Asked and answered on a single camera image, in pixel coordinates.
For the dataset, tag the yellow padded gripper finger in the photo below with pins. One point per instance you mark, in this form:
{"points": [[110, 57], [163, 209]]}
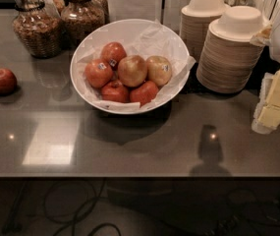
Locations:
{"points": [[262, 38], [266, 117]]}

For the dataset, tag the paper bowl stack, front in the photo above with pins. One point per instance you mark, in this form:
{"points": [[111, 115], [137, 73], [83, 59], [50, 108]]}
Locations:
{"points": [[228, 57]]}

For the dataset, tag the paper bowl stack, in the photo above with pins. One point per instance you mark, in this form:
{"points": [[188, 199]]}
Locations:
{"points": [[195, 20], [228, 57]]}

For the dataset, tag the paper bowl stack, back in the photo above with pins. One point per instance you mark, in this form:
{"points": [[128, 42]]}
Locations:
{"points": [[195, 20]]}

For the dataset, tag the white paper bowl liner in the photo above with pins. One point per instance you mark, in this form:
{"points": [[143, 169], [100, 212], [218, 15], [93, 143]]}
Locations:
{"points": [[152, 40]]}

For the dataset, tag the red apple, front right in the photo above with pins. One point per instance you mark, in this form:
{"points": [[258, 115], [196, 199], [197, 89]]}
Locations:
{"points": [[145, 93]]}

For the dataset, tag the yellow-red apple, centre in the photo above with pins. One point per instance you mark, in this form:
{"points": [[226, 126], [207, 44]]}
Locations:
{"points": [[132, 71]]}

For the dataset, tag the red apple with sticker, back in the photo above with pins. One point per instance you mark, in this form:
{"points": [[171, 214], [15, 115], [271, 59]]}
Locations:
{"points": [[113, 53]]}

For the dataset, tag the red apple with sticker, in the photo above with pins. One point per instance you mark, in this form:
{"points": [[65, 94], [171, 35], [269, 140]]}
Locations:
{"points": [[98, 73], [113, 53]]}

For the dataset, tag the red apple, front left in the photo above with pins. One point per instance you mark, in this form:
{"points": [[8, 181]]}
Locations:
{"points": [[115, 91]]}

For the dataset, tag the red apple with sticker, left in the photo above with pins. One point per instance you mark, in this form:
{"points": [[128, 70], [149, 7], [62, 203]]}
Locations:
{"points": [[98, 73]]}

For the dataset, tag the red apple on table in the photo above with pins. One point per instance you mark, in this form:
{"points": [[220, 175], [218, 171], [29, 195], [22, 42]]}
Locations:
{"points": [[8, 81]]}

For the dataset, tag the glass granola jar, middle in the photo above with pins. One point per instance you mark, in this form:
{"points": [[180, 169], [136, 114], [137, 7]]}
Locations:
{"points": [[81, 18]]}

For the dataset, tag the glass granola jar, left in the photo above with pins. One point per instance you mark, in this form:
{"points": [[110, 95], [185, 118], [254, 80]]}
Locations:
{"points": [[39, 32]]}

